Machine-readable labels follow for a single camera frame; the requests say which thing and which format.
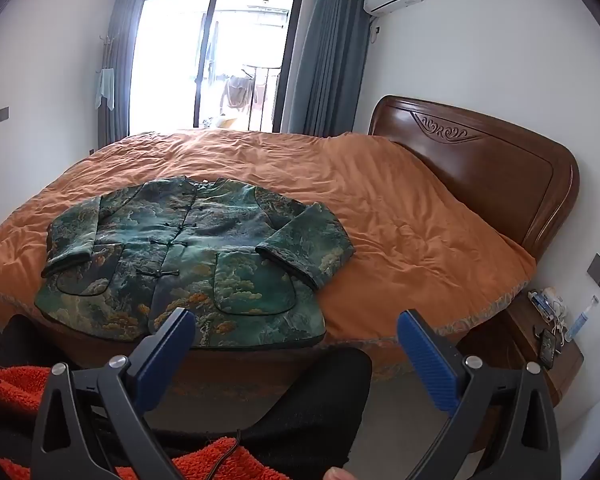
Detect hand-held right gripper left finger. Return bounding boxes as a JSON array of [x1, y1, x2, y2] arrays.
[[30, 307, 197, 480]]

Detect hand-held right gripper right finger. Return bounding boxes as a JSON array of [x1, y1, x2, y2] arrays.
[[397, 309, 563, 480]]

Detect green landscape print jacket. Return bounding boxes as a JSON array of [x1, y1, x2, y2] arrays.
[[34, 175, 357, 351]]

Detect clothes hanging on balcony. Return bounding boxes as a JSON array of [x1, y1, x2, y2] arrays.
[[220, 75, 258, 111]]

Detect wooden nightstand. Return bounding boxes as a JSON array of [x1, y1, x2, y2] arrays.
[[455, 290, 586, 451]]

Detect black smartphone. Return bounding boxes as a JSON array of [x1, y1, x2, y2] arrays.
[[539, 329, 558, 367]]

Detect person's black pants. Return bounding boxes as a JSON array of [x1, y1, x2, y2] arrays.
[[0, 316, 373, 480]]

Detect red fluffy garment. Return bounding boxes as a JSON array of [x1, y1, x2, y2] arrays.
[[0, 365, 291, 480]]

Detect clear bottle with blue label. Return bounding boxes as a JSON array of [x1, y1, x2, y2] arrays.
[[565, 296, 600, 343]]

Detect orange bed blanket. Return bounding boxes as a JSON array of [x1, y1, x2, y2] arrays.
[[0, 129, 537, 376]]

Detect carved wooden headboard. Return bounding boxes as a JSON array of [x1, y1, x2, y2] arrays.
[[369, 95, 581, 261]]

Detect light blue hanging cloth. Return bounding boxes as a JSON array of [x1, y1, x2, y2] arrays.
[[94, 67, 116, 111]]

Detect grey-blue curtain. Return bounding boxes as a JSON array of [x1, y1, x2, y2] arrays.
[[97, 0, 146, 146], [282, 0, 371, 137]]

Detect wooden coat rack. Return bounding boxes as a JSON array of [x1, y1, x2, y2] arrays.
[[99, 32, 118, 111]]

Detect sliding glass balcony door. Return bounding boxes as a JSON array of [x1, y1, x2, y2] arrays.
[[130, 0, 303, 133]]

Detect balcony drying rack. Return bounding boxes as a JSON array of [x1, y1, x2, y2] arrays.
[[240, 64, 281, 131]]

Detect white charger with cables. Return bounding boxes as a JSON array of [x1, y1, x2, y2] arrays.
[[527, 287, 571, 346]]

